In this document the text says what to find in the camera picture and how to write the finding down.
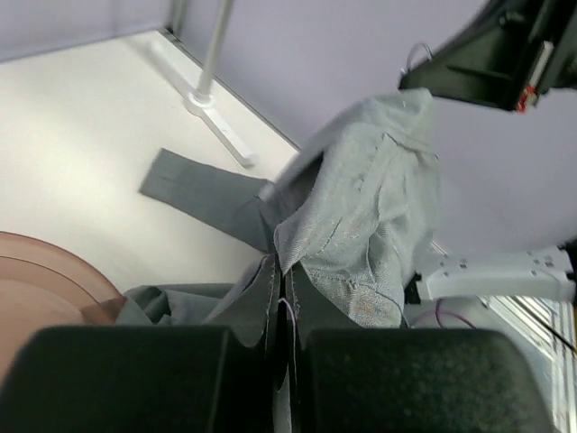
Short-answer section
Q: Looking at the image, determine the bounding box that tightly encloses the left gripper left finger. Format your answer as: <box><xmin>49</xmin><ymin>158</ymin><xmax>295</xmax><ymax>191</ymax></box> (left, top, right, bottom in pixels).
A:
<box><xmin>0</xmin><ymin>254</ymin><xmax>283</xmax><ymax>433</ymax></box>

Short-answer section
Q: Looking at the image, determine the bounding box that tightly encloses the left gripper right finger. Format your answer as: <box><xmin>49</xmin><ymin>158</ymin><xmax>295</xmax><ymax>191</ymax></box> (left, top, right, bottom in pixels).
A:
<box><xmin>286</xmin><ymin>265</ymin><xmax>560</xmax><ymax>433</ymax></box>

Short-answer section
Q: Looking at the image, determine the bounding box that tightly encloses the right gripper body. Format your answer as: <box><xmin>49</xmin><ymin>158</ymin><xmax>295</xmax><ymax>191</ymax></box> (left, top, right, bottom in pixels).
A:
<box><xmin>515</xmin><ymin>1</ymin><xmax>576</xmax><ymax>113</ymax></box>

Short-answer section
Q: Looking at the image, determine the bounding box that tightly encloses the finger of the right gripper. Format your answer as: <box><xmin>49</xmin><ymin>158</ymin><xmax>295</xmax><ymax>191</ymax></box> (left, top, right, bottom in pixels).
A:
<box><xmin>398</xmin><ymin>28</ymin><xmax>529</xmax><ymax>112</ymax></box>
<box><xmin>433</xmin><ymin>0</ymin><xmax>523</xmax><ymax>57</ymax></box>

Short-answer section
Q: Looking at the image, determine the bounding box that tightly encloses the hanger with metal hook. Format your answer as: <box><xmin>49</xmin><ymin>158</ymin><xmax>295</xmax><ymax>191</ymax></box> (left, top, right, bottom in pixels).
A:
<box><xmin>400</xmin><ymin>41</ymin><xmax>433</xmax><ymax>76</ymax></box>

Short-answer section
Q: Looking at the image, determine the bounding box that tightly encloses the grey shirt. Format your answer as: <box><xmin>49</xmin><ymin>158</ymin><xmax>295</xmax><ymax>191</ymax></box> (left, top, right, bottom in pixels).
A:
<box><xmin>117</xmin><ymin>88</ymin><xmax>440</xmax><ymax>327</ymax></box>

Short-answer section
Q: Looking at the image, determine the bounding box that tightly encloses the pink plastic basin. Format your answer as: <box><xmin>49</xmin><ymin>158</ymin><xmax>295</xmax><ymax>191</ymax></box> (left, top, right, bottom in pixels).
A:
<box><xmin>1</xmin><ymin>232</ymin><xmax>125</xmax><ymax>372</ymax></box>

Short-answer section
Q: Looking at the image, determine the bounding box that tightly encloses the clothes rack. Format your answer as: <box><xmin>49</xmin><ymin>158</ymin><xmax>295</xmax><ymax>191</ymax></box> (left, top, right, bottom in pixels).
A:
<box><xmin>143</xmin><ymin>0</ymin><xmax>261</xmax><ymax>169</ymax></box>

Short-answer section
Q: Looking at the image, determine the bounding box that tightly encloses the aluminium mounting rail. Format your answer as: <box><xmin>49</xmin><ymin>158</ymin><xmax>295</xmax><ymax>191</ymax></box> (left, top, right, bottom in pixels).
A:
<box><xmin>489</xmin><ymin>297</ymin><xmax>576</xmax><ymax>432</ymax></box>

